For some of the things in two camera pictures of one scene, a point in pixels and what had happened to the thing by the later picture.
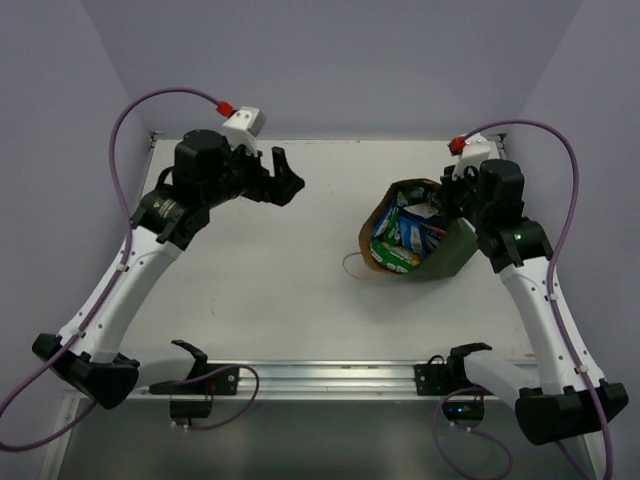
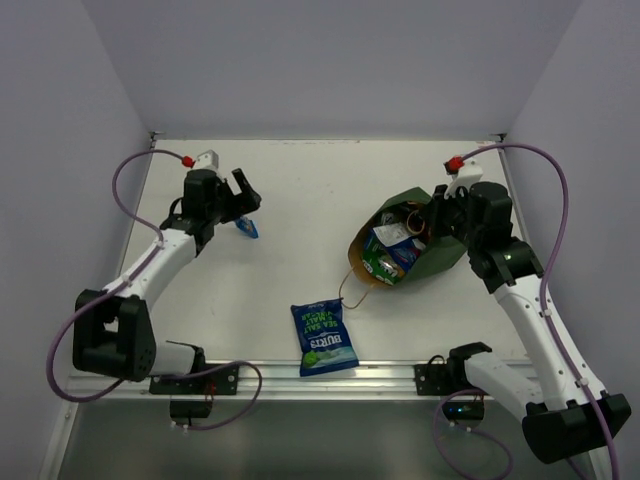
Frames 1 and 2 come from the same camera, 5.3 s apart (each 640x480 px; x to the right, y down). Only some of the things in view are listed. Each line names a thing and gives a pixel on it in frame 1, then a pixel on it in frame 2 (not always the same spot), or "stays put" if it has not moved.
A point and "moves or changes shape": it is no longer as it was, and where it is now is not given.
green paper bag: x=408 y=233 moves or changes shape
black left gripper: x=267 y=180 -> x=239 y=198
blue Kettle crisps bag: x=419 y=237 -> x=407 y=253
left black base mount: x=192 y=398 stays put
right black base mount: x=449 y=378 stays put
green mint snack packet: x=394 y=257 -> x=377 y=261
